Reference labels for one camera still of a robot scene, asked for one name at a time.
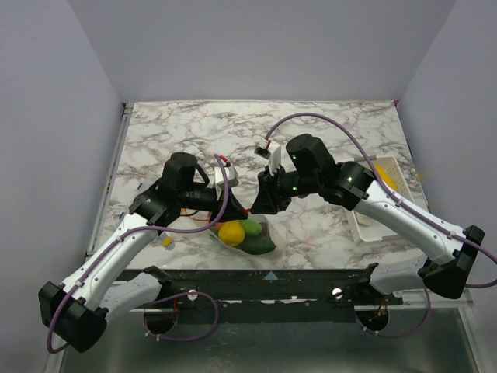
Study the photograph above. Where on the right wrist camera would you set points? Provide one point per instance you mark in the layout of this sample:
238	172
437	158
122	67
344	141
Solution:
271	151

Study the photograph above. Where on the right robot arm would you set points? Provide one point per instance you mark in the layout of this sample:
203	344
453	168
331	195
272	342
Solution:
448	252

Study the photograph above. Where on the white plastic basket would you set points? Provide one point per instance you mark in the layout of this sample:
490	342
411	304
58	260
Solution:
365	230

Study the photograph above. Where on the toy corn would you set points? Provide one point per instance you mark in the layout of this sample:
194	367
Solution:
384	175

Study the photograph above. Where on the black mounting rail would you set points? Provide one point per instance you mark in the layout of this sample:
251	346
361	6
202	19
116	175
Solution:
268	296

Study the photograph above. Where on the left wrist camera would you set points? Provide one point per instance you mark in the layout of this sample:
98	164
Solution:
224	174

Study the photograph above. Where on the toy lemon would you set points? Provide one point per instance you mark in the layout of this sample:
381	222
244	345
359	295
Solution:
231	233

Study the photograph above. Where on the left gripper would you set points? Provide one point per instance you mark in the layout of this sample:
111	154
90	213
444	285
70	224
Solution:
234	210

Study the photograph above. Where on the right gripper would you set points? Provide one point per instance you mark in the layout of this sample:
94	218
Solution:
272	186

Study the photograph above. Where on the toy green vegetable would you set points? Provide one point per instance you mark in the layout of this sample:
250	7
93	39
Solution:
251	227

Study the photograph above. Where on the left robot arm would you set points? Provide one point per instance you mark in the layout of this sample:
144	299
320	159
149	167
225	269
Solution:
78	310

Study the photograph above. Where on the aluminium frame rail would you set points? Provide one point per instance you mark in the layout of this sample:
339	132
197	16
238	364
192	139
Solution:
97	233

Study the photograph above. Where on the clear zip top bag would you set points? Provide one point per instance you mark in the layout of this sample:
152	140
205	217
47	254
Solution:
267	229

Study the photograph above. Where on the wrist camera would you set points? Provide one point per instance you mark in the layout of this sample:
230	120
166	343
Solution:
271	151
224	174

